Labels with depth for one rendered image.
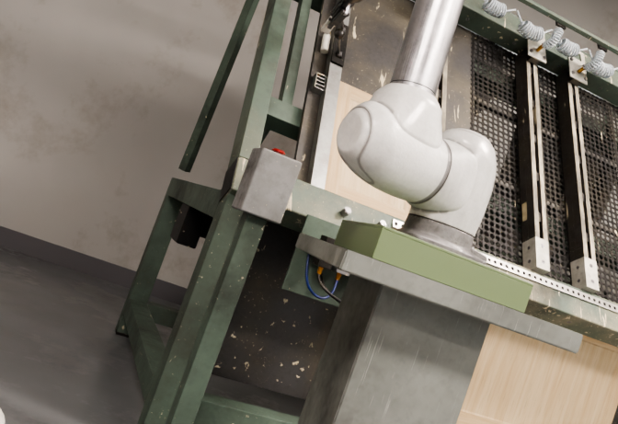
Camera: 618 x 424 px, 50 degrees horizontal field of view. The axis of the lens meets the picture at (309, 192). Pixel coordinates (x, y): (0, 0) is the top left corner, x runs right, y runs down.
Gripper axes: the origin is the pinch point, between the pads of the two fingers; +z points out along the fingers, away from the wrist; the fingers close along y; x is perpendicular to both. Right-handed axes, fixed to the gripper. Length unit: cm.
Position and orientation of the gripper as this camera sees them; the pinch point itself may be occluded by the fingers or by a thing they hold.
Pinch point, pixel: (328, 25)
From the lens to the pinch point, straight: 237.0
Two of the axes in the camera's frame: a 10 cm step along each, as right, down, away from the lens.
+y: -1.3, 8.4, -5.3
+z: -4.5, 4.2, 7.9
